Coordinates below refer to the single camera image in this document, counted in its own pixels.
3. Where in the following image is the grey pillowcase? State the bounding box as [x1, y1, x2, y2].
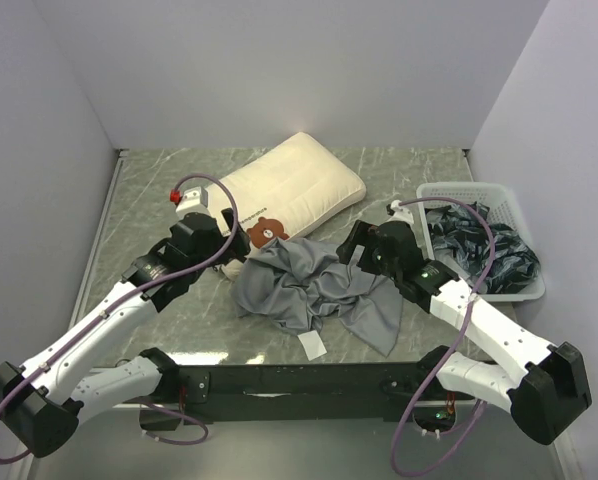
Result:
[231, 238, 403, 356]

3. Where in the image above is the cream pillow with bear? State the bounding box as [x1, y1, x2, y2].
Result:
[221, 132, 366, 249]

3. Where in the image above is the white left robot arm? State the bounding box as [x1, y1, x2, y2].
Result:
[0, 207, 250, 465]

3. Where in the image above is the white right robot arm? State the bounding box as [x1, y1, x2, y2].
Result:
[336, 220, 592, 445]

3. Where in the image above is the dark patterned cloth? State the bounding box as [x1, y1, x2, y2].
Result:
[425, 204, 540, 294]

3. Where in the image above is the white plastic basket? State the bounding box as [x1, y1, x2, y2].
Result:
[415, 181, 547, 305]

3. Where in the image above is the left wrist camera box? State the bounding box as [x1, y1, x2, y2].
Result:
[170, 187, 210, 219]

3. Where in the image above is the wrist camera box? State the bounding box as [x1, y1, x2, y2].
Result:
[386, 200, 414, 227]
[170, 187, 210, 219]

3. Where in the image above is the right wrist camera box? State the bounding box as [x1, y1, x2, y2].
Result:
[386, 200, 414, 227]

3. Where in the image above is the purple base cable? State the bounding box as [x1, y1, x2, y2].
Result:
[141, 399, 210, 445]

